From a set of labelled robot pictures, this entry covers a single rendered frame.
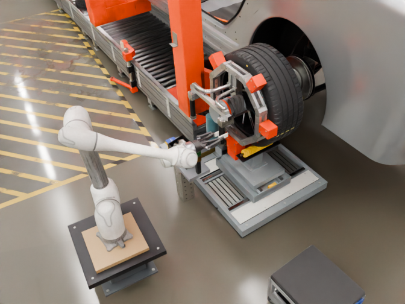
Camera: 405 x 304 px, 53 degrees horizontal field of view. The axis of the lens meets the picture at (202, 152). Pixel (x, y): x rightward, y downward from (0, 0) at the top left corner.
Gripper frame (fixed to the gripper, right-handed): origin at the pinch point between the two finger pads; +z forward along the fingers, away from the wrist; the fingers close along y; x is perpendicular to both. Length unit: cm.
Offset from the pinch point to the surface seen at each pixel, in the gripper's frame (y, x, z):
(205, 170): -12.1, -37.9, -5.6
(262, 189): 6, -65, 32
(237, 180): -13, -66, 23
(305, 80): -6, 7, 74
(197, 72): -61, 6, 21
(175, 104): -98, -44, 19
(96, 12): -253, -15, 15
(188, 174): -15.2, -37.9, -16.9
